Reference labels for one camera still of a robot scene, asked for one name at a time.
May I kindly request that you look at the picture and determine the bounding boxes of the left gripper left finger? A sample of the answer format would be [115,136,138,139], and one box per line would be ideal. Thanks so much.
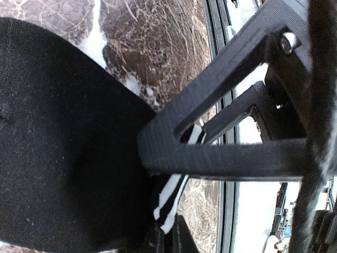
[143,222,165,253]

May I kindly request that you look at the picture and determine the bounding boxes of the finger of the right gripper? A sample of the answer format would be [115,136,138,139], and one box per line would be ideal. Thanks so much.
[137,26,306,181]

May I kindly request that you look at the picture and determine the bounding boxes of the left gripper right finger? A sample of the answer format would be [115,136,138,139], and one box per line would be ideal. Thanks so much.
[172,215,199,253]

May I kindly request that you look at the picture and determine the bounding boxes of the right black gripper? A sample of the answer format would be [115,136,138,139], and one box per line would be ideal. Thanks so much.
[201,0,316,144]

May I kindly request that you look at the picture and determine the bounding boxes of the black sock white stripes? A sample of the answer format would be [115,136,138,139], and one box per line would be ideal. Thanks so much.
[1,17,172,252]

